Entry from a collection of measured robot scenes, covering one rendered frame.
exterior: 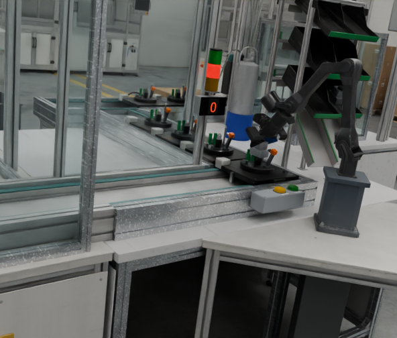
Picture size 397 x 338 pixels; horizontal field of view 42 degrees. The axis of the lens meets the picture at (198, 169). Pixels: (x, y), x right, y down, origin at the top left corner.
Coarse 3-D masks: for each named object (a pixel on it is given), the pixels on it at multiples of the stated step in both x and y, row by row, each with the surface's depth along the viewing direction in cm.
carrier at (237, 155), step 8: (216, 136) 229; (224, 136) 231; (208, 144) 224; (216, 144) 226; (224, 144) 232; (208, 152) 222; (216, 152) 220; (224, 152) 221; (232, 152) 224; (240, 152) 230; (208, 160) 213; (232, 160) 218
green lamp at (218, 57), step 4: (212, 52) 191; (216, 52) 191; (220, 52) 191; (212, 56) 192; (216, 56) 191; (220, 56) 192; (208, 60) 194; (212, 60) 192; (216, 60) 192; (220, 60) 193; (216, 64) 192; (220, 64) 193
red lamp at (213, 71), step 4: (208, 64) 194; (212, 64) 192; (208, 68) 194; (212, 68) 193; (216, 68) 193; (220, 68) 194; (208, 72) 194; (212, 72) 193; (216, 72) 193; (208, 76) 194; (212, 76) 193; (216, 76) 194
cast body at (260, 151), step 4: (264, 140) 204; (260, 144) 203; (264, 144) 204; (252, 148) 206; (256, 148) 204; (260, 148) 203; (264, 148) 205; (252, 152) 206; (256, 152) 204; (260, 152) 203; (264, 152) 203; (268, 152) 205; (260, 156) 203; (264, 156) 204
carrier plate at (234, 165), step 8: (240, 160) 217; (224, 168) 206; (232, 168) 204; (240, 168) 206; (280, 168) 213; (240, 176) 198; (248, 176) 197; (256, 176) 198; (264, 176) 199; (272, 176) 200; (280, 176) 202; (288, 176) 203; (296, 176) 206; (256, 184) 193
